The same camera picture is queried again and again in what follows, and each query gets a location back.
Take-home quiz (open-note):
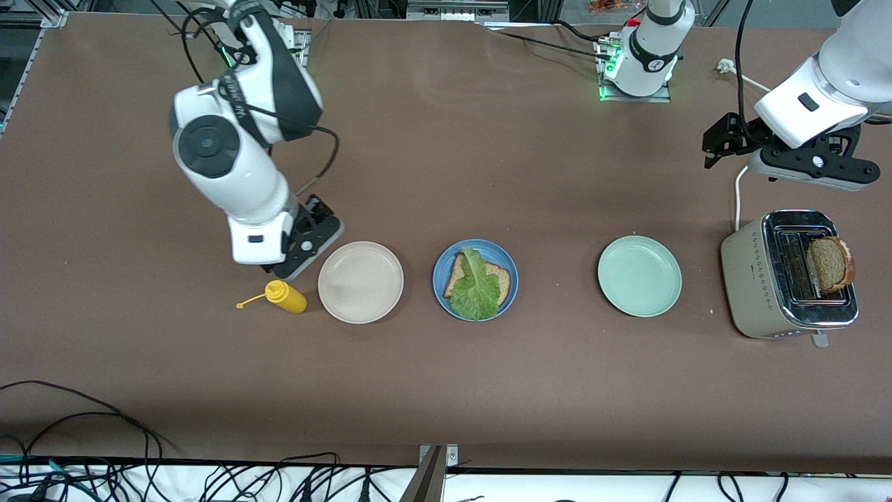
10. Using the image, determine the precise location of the green lettuce leaf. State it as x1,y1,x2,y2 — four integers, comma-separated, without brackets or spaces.
449,248,504,321

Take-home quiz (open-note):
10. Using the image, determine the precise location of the brown bread slice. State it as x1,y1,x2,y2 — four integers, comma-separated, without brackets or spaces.
806,237,856,294
443,252,512,307

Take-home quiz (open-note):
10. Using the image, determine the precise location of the beige plate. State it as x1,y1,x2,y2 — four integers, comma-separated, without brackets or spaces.
318,241,405,325

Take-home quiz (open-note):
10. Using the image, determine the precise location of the blue plate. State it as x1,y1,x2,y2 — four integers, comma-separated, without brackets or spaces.
432,239,519,322

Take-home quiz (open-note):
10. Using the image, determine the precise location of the pale green plate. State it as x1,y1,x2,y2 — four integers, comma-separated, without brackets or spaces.
597,236,682,318

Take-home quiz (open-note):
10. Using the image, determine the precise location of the yellow mustard squeeze bottle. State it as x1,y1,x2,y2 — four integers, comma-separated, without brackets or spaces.
236,280,308,314

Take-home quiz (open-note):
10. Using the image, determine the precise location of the beige and chrome toaster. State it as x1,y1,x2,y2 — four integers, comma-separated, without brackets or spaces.
721,209,859,348

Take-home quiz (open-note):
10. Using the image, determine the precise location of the white toaster power cord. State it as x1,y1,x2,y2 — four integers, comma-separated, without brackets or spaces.
718,59,767,232

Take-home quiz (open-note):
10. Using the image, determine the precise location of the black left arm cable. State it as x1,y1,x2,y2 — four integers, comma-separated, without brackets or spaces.
735,0,760,133

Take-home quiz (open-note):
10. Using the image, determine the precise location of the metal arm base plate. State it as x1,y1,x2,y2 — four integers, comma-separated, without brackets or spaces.
596,38,674,104
282,28,312,69

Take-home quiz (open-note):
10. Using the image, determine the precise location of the black arm base cable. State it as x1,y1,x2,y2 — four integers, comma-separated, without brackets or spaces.
481,20,614,62

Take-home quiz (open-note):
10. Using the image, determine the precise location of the grey metal background frame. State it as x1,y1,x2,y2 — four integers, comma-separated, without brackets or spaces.
406,0,509,22

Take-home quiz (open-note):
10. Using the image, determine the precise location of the metal mount bracket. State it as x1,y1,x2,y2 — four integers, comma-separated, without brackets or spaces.
401,444,461,502

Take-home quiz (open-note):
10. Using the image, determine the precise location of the black loose cable loop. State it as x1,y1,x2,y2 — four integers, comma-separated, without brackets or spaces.
0,380,164,502
0,411,178,502

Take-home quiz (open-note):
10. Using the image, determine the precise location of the aluminium table frame rail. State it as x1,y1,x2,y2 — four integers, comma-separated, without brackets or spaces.
0,10,70,137

